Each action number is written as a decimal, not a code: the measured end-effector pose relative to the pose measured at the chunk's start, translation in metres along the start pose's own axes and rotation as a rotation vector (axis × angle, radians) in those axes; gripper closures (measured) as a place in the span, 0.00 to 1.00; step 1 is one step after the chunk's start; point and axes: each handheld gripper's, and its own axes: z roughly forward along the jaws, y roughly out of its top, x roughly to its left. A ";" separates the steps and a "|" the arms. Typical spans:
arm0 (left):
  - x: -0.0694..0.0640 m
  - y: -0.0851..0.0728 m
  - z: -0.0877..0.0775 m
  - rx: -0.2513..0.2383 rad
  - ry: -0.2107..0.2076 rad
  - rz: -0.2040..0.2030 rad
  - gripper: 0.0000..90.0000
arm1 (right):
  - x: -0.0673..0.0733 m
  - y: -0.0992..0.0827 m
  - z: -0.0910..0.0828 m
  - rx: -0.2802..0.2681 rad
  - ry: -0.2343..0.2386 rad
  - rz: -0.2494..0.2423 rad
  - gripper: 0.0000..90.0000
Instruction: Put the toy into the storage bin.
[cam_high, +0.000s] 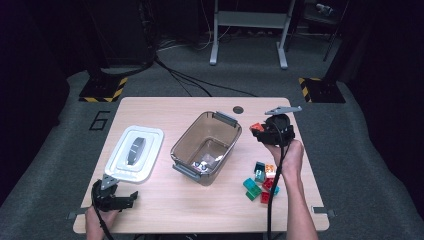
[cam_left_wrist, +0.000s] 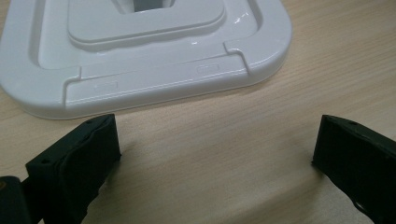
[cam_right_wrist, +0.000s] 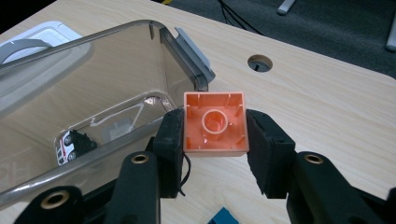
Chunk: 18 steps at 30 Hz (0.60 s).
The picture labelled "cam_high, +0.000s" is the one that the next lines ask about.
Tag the salmon pink building block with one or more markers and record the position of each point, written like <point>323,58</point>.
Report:
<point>271,174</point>

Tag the light teal building block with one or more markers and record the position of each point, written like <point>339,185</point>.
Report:
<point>259,176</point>

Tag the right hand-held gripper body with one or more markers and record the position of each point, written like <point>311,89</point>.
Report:
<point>289,133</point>

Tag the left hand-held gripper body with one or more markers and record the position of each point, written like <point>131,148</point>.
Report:
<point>106,200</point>

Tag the blue building block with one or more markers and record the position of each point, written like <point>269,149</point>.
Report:
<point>277,190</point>

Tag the dark round table grommet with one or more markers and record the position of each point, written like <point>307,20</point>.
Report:
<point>238,109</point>

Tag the small red building block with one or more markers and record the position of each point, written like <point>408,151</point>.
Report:
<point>265,197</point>

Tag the person's left hand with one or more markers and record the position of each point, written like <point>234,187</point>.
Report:
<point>95,223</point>

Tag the orange building block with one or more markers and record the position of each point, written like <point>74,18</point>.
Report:
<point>270,167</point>

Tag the black yellow striped base plate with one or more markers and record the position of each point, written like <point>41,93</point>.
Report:
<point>100,89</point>
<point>325,90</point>

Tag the white metal desk frame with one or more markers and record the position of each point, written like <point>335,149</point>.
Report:
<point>250,19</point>

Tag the person's right hand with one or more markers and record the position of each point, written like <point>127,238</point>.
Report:
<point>291,156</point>

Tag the transparent brown storage box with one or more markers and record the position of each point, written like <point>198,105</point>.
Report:
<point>206,140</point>

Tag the dark cabinet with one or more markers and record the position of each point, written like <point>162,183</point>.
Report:
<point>123,30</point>

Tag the small grey device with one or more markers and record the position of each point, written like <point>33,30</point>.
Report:
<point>325,9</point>

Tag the grey metal table bracket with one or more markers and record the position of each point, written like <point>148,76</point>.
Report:
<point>76,214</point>
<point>324,210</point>

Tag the dark teal building block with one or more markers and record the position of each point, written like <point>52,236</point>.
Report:
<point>259,166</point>

